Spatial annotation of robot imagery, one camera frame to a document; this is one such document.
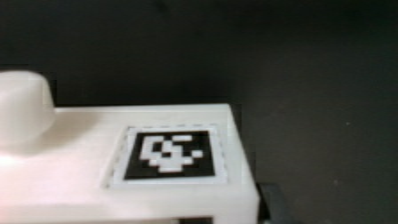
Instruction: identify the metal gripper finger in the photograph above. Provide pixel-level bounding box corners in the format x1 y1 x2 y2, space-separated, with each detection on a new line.
258 183 294 224

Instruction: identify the white drawer box with knob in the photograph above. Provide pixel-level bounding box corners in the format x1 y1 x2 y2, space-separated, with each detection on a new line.
0 71 260 224

